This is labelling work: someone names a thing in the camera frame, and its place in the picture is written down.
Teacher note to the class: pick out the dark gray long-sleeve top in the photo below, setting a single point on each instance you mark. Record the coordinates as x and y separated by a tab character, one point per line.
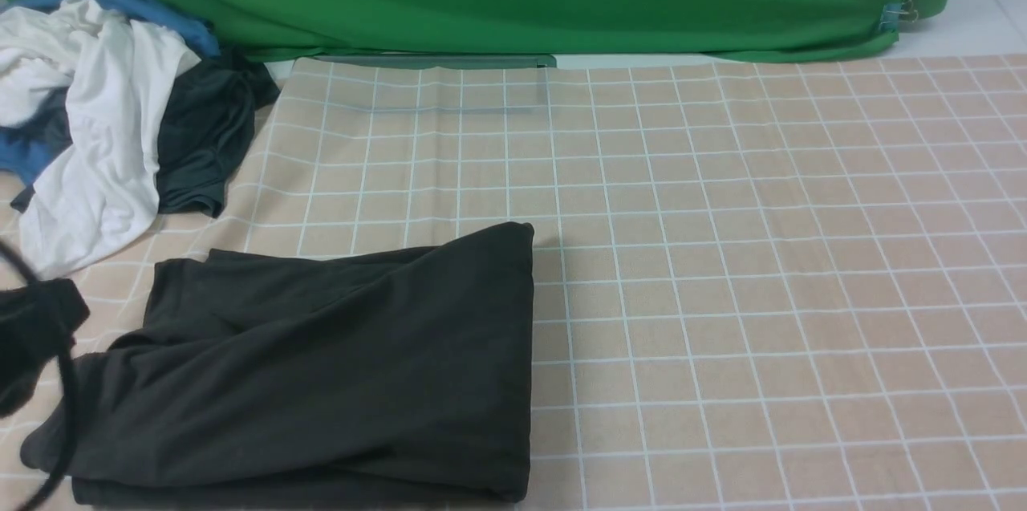
398	378

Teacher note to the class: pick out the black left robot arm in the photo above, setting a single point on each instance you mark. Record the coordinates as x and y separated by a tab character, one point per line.
37	323

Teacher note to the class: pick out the checkered beige table cloth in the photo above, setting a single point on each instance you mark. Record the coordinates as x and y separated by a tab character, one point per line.
759	287

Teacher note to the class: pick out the dark teal crumpled garment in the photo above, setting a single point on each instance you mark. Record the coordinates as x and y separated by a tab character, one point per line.
207	128

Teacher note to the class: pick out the blue binder clip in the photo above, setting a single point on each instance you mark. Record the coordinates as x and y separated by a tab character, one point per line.
897	14

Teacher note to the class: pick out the white crumpled shirt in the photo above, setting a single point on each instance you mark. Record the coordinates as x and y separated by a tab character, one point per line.
99	194

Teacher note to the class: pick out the blue crumpled garment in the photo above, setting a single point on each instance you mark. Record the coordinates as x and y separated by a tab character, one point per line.
160	14

